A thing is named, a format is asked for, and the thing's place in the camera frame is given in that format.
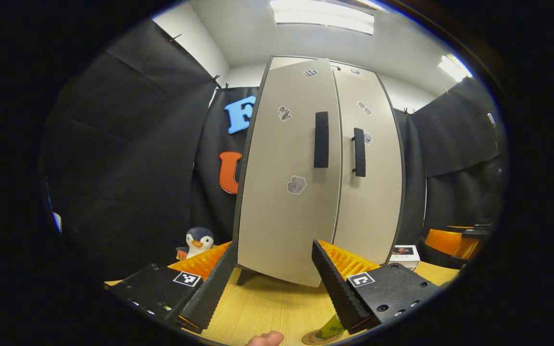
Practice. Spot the white and grey cabinet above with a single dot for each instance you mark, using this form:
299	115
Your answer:
246	277

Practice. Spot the round brown coaster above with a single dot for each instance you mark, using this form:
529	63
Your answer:
313	339

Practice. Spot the penguin plush toy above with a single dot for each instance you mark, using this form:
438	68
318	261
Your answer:
200	239

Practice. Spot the large ceiling light panel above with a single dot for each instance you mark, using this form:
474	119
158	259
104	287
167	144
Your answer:
322	17

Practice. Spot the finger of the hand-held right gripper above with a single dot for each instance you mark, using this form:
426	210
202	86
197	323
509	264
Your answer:
450	242

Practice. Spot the white cabinet door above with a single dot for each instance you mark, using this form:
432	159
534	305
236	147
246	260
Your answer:
282	216
373	206

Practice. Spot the small white box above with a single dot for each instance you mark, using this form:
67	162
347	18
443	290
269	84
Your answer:
404	258

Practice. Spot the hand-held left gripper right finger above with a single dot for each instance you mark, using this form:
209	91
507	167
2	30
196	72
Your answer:
337	283

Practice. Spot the small ceiling light panel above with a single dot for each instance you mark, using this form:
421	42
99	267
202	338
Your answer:
455	67

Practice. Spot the green label bottle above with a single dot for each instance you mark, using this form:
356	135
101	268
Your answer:
331	329

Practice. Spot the black backdrop cloth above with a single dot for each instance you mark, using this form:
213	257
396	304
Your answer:
128	144

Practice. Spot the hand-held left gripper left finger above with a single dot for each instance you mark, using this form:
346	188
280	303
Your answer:
212	288

